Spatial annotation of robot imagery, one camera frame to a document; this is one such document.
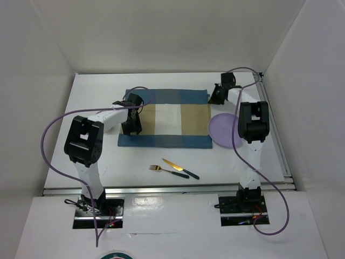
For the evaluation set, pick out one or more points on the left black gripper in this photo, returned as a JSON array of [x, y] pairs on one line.
[[136, 127]]

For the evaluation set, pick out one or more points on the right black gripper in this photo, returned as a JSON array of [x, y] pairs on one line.
[[213, 100]]

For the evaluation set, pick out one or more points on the purple plate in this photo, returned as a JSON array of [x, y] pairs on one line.
[[220, 129]]

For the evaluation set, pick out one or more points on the blue tan checked placemat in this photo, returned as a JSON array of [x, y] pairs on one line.
[[172, 118]]

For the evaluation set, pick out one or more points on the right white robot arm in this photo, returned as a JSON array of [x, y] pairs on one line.
[[247, 127]]

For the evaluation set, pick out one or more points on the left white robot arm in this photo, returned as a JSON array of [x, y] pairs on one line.
[[84, 143]]

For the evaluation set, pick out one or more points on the green round sticker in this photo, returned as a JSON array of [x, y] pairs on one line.
[[116, 255]]

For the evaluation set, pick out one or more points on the gold fork green handle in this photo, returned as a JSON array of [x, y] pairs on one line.
[[158, 169]]

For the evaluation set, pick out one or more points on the gold knife green handle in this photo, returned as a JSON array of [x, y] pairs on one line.
[[181, 169]]

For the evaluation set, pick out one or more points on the aluminium right side rail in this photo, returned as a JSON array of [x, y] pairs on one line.
[[273, 161]]

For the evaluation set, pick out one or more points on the aluminium rail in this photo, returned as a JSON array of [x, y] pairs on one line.
[[273, 161], [149, 190]]

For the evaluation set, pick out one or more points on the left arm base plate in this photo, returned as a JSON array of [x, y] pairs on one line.
[[111, 215]]

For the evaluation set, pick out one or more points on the aluminium front rail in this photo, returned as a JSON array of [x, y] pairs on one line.
[[149, 190]]

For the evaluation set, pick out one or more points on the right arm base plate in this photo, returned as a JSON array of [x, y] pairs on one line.
[[234, 214]]

